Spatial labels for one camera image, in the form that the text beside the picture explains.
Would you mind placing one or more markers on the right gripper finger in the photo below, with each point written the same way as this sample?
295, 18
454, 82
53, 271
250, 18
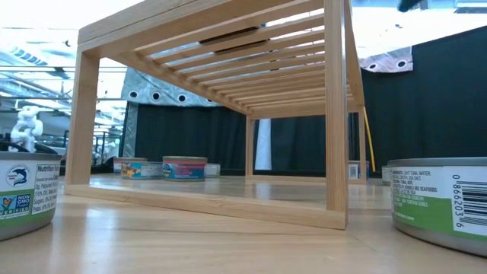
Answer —
409, 4

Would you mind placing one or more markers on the teal orange label can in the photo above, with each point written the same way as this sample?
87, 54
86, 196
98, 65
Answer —
141, 170

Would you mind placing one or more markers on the wooden slatted shelf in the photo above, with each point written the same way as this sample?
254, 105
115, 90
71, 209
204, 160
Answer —
336, 114

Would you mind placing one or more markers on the black curtain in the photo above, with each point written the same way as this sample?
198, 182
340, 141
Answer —
426, 106
300, 144
190, 133

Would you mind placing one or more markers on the pink salmon pull-tab can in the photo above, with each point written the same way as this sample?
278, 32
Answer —
353, 171
185, 168
121, 163

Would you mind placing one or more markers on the white hanging cloth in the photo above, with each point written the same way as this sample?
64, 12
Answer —
263, 144

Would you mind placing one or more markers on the black round device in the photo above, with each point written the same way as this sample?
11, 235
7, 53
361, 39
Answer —
47, 149

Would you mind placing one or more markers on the white robot figure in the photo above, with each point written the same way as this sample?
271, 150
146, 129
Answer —
26, 127

